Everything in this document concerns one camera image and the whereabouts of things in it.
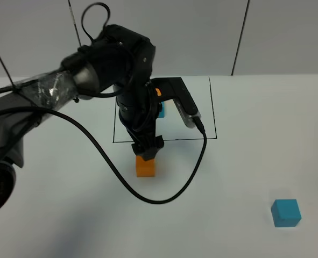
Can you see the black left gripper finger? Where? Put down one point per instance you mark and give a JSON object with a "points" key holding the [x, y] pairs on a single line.
{"points": [[153, 149], [138, 149]]}

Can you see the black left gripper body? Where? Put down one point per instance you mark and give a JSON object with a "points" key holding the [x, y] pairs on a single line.
{"points": [[138, 108]]}

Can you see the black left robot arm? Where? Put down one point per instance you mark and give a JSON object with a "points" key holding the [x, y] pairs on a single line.
{"points": [[118, 63]]}

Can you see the blue template cube block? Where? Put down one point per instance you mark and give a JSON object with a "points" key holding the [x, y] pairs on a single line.
{"points": [[161, 113]]}

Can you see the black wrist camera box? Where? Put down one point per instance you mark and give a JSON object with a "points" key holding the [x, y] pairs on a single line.
{"points": [[174, 88]]}

